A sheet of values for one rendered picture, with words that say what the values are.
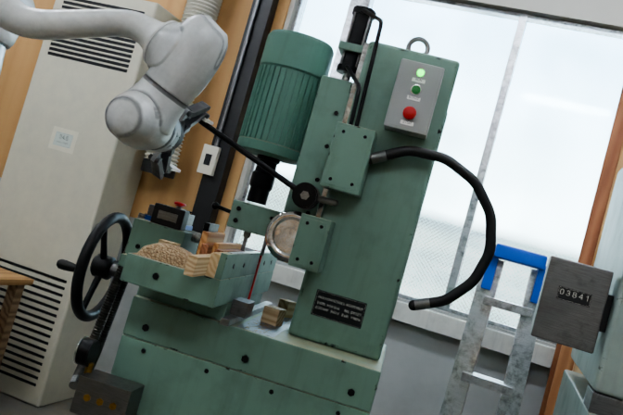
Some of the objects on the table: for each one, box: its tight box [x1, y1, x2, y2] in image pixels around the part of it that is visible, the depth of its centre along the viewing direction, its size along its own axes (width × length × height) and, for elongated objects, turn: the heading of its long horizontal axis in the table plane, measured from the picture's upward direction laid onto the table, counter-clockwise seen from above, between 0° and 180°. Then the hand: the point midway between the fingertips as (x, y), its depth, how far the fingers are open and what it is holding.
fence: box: [214, 253, 276, 280], centre depth 179 cm, size 60×2×6 cm, turn 71°
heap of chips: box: [133, 243, 193, 269], centre depth 156 cm, size 9×14×4 cm, turn 161°
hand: (190, 144), depth 172 cm, fingers open, 13 cm apart
